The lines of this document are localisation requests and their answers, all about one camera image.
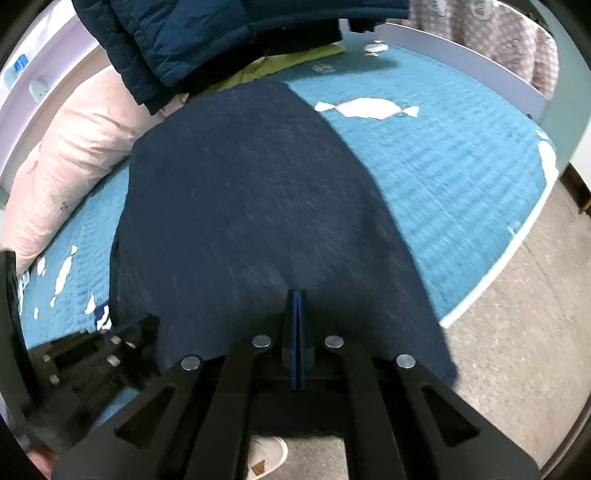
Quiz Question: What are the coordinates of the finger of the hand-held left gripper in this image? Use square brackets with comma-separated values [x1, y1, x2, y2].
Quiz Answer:
[95, 314, 161, 386]

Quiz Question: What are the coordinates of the lime green cloth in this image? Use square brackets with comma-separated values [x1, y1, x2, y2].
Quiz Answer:
[196, 43, 347, 97]

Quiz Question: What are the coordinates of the lavender headboard shelf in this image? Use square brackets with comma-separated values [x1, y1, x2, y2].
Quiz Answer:
[0, 0, 105, 199]

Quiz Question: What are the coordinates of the pink pillow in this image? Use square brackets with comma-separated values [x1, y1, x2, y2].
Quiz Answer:
[0, 65, 190, 278]

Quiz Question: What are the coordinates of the white bed frame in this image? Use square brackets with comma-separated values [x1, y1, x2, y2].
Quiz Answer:
[376, 0, 578, 174]

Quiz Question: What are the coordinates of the navy and yellow puffer jacket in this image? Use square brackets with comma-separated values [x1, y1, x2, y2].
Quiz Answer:
[71, 0, 411, 116]

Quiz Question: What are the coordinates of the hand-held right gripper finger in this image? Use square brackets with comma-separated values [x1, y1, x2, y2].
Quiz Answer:
[52, 290, 298, 480]
[298, 291, 541, 480]

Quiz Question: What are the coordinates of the person's left hand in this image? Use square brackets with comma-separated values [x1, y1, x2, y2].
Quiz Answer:
[28, 449, 61, 480]

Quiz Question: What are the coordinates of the white shoe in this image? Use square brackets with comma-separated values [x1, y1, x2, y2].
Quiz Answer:
[249, 436, 289, 480]

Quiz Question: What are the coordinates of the navy blue garment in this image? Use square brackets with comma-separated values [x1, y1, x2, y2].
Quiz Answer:
[110, 82, 459, 388]

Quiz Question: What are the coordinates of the pink checkered cloth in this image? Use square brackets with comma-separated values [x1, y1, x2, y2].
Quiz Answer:
[406, 0, 560, 100]

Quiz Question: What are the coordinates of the teal quilted bed cover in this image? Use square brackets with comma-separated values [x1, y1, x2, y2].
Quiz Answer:
[18, 34, 559, 352]

